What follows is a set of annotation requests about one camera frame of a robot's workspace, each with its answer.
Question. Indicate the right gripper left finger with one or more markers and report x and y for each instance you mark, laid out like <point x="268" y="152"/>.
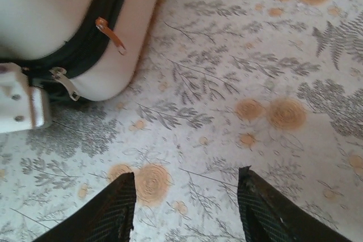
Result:
<point x="107" y="216"/>

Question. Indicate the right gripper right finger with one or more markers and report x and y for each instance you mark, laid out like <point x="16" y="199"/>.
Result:
<point x="266" y="219"/>

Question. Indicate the white hard-shell suitcase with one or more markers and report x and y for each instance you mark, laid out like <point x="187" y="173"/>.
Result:
<point x="42" y="6"/>

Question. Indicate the floral tablecloth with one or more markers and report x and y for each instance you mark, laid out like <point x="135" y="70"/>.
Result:
<point x="227" y="83"/>

